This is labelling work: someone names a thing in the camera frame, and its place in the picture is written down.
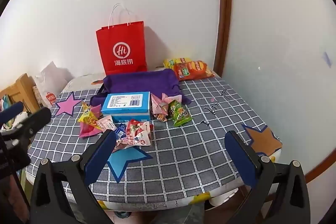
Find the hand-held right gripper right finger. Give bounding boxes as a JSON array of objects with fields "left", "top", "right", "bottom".
[{"left": 224, "top": 130, "right": 311, "bottom": 224}]

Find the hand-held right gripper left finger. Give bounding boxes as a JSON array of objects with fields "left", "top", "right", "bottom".
[{"left": 28, "top": 130, "right": 117, "bottom": 224}]

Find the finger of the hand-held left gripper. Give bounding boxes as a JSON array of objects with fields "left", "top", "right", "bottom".
[
  {"left": 0, "top": 102, "right": 25, "bottom": 122},
  {"left": 5, "top": 107, "right": 52, "bottom": 139}
]

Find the white pink candy packet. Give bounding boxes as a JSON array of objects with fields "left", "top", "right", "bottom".
[{"left": 113, "top": 136, "right": 135, "bottom": 152}]

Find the yellow pink snack packet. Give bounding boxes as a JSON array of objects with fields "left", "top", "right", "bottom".
[{"left": 78, "top": 102, "right": 104, "bottom": 138}]

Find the small blue snack packet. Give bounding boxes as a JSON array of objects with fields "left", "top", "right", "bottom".
[{"left": 113, "top": 124, "right": 127, "bottom": 138}]

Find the small pink white packet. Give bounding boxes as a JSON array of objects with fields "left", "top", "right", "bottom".
[{"left": 96, "top": 115, "right": 116, "bottom": 132}]

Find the yellow triangular snack packet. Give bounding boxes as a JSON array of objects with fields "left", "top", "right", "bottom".
[{"left": 78, "top": 112, "right": 101, "bottom": 127}]

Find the red white snack packet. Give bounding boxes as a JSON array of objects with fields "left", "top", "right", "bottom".
[
  {"left": 131, "top": 132, "right": 152, "bottom": 147},
  {"left": 126, "top": 120, "right": 154, "bottom": 136}
]

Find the green snack packet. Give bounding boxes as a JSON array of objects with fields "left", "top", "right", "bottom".
[{"left": 168, "top": 99, "right": 192, "bottom": 127}]

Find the pale pink snack packet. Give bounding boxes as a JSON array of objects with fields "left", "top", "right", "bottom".
[{"left": 151, "top": 93, "right": 171, "bottom": 115}]

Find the wooden chair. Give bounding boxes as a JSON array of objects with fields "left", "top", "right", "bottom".
[{"left": 0, "top": 73, "right": 40, "bottom": 114}]

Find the white plastic bag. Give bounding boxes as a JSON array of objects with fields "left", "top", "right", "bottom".
[{"left": 33, "top": 61, "right": 74, "bottom": 109}]

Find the blue tissue box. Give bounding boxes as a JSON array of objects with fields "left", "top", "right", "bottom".
[{"left": 101, "top": 91, "right": 152, "bottom": 123}]

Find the grey checked tablecloth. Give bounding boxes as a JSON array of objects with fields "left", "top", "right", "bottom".
[{"left": 26, "top": 70, "right": 283, "bottom": 203}]

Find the purple cloth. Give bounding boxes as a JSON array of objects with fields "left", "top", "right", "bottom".
[{"left": 90, "top": 68, "right": 192, "bottom": 109}]

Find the brown baseboard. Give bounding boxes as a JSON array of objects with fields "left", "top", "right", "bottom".
[{"left": 304, "top": 145, "right": 336, "bottom": 184}]

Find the orange chips bag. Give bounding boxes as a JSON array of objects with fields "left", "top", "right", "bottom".
[{"left": 174, "top": 61, "right": 214, "bottom": 81}]

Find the red paper bag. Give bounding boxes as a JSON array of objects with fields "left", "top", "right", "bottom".
[{"left": 96, "top": 3, "right": 148, "bottom": 76}]

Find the yellow chips bag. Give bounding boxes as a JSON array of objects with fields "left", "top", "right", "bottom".
[{"left": 163, "top": 57, "right": 193, "bottom": 69}]

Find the brown wooden door frame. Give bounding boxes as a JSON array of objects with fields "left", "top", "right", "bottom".
[{"left": 211, "top": 0, "right": 233, "bottom": 77}]

